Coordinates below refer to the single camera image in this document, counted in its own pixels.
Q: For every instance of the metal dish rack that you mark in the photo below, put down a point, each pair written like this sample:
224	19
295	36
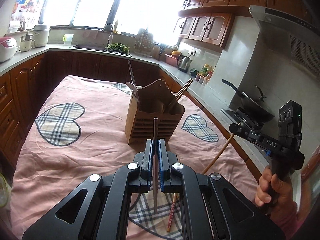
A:
145	45

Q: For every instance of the stainless electric kettle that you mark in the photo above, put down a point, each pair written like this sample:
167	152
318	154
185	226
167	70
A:
183	63

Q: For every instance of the wooden spoon in holder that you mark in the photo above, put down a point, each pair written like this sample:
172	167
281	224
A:
158	107

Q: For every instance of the dark chopstick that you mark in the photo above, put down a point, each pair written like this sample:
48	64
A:
131	73

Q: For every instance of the upper wooden wall cabinets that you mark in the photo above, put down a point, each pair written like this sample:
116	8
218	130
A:
211	20

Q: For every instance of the black wok with handle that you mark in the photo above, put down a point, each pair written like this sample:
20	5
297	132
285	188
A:
257	109

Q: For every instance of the metal spoon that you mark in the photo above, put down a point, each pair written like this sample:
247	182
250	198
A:
133	88

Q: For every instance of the condiment bottles group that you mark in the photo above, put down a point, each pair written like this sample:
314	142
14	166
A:
205	74

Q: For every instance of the green leafy vegetables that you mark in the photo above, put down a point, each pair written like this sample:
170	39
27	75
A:
118	48

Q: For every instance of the kitchen window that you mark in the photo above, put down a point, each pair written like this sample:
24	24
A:
159	17

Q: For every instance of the large white cooker pot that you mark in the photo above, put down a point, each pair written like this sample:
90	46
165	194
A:
40	35

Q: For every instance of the pink container with fruit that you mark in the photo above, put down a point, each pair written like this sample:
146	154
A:
171	59

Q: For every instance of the fruit beach poster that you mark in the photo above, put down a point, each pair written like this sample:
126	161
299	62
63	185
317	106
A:
25	15

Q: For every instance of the white pink rice cooker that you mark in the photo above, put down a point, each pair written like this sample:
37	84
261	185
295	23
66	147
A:
8	48

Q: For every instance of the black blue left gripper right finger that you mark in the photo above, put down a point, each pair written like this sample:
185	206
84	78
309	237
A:
211	207

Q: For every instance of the person's right hand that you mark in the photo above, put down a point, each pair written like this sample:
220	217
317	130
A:
273	190

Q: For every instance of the green white plastic jug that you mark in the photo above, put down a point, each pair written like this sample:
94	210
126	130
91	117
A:
67	39

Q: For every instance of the gas stove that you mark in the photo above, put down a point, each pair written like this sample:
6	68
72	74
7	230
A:
243	122

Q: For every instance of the range hood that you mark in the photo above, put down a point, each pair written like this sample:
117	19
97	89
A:
290	36

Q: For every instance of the lower wooden base cabinets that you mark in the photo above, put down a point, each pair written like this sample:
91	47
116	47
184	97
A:
34	77

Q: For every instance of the green rimmed bowl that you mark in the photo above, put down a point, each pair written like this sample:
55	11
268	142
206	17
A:
4	191

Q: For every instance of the small white electric pot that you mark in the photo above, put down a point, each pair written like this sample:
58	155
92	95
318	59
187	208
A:
26	42

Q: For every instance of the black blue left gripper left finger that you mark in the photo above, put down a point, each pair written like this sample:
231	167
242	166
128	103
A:
98	208

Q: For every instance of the wooden utensil holder box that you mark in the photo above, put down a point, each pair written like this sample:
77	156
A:
139	121

